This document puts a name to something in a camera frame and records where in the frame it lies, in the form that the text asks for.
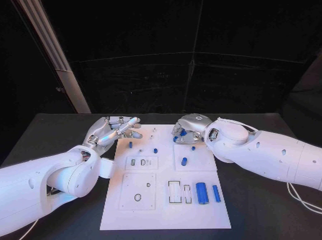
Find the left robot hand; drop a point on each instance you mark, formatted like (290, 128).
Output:
(102, 129)

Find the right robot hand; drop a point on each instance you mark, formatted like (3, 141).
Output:
(194, 121)

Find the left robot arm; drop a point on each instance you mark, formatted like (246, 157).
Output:
(20, 191)

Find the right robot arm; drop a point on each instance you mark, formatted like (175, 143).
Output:
(270, 155)

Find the white task board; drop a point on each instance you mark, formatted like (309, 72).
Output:
(165, 215)

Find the short blue cylinder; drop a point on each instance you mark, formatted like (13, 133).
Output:
(184, 161)

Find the thick long blue cylinder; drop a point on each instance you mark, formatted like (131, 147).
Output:
(201, 193)

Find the thin long blue cylinder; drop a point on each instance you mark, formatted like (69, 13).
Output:
(215, 193)

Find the grey metal post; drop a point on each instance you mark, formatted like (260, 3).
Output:
(54, 56)

